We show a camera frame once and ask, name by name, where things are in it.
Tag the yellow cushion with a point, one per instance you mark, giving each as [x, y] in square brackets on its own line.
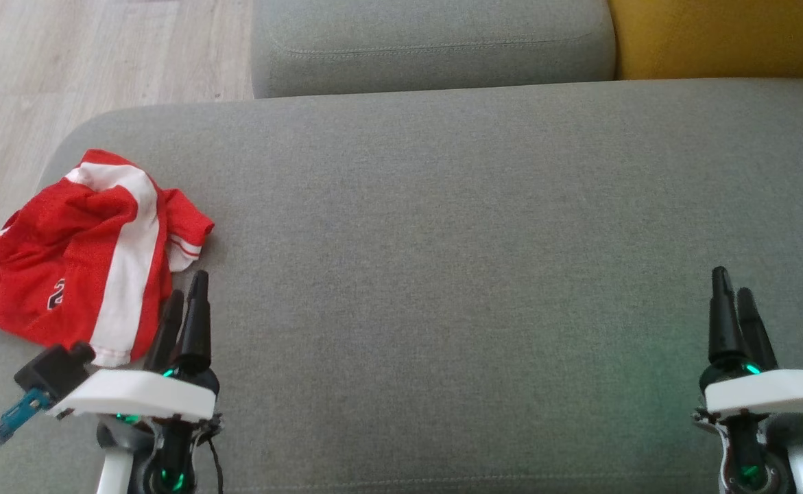
[723, 34]

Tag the grey sofa seat cushion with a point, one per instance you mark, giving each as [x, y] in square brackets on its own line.
[476, 274]

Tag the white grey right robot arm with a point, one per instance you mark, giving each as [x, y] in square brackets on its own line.
[785, 460]

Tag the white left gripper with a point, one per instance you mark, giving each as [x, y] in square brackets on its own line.
[140, 394]

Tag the grey sofa back cushion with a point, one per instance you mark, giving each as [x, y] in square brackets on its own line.
[428, 44]

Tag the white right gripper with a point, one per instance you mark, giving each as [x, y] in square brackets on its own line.
[771, 392]

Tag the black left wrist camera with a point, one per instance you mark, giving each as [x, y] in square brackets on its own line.
[55, 370]

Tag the red shorts white side stripe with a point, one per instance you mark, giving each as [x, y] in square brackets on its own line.
[130, 274]

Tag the red mesh jersey white trim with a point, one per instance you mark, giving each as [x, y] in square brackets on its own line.
[27, 267]

